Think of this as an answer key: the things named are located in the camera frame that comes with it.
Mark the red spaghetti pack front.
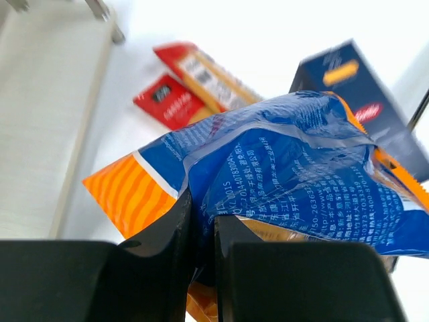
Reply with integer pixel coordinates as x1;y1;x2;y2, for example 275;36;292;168
133;74;214;130

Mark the dark blue Barilla box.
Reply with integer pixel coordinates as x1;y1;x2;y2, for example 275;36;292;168
290;40;428;182

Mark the red spaghetti pack barcode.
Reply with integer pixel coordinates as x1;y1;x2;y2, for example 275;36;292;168
153;42;263;113

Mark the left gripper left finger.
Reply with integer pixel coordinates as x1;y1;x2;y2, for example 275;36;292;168
1;191;192;321

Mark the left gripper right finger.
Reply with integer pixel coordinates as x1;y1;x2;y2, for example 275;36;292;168
214;216;406;321

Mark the blue orange pasta bag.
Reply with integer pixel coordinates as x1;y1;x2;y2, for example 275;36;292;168
82;90;429;322

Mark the white two-tier metal shelf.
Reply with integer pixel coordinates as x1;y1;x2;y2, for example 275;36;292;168
1;1;125;239

